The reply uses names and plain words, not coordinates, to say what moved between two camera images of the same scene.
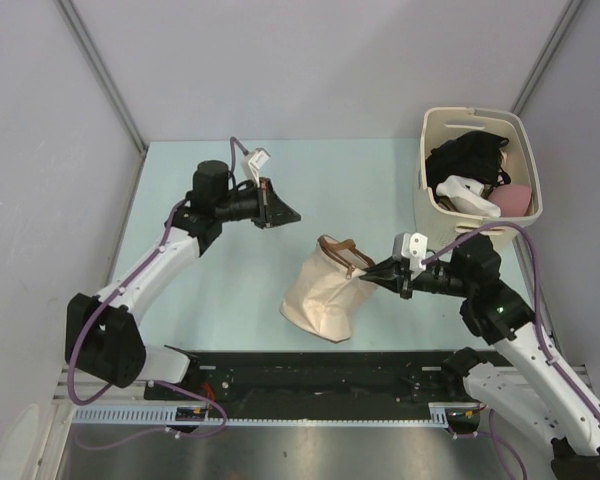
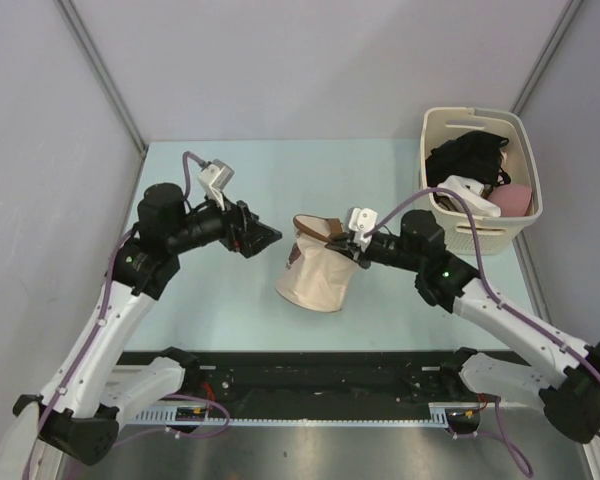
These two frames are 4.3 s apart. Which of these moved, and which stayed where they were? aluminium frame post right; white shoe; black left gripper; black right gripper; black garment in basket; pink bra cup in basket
Moved: black right gripper; black left gripper
Stayed: aluminium frame post right; pink bra cup in basket; white shoe; black garment in basket
